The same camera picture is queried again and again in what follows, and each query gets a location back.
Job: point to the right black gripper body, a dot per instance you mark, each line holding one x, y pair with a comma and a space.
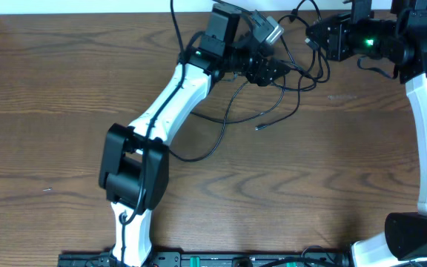
344, 47

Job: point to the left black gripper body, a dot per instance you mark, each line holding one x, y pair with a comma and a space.
259, 70

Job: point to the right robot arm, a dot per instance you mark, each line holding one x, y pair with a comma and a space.
403, 42

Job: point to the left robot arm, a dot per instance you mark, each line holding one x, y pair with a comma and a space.
134, 170

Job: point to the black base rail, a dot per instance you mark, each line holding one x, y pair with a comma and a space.
314, 257

